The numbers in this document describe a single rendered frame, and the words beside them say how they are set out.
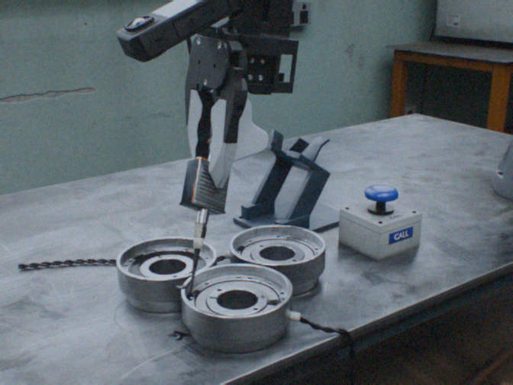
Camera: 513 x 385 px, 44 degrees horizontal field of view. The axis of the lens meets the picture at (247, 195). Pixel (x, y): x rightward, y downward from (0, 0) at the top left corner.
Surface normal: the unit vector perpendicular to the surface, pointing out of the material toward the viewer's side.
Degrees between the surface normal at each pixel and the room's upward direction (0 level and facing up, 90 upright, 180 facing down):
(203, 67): 82
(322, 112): 90
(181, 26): 93
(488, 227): 0
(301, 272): 90
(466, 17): 90
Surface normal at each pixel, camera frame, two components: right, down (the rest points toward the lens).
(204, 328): -0.54, 0.29
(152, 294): -0.19, 0.34
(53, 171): 0.55, 0.27
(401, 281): -0.02, -0.94
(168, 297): 0.13, 0.33
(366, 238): -0.83, 0.20
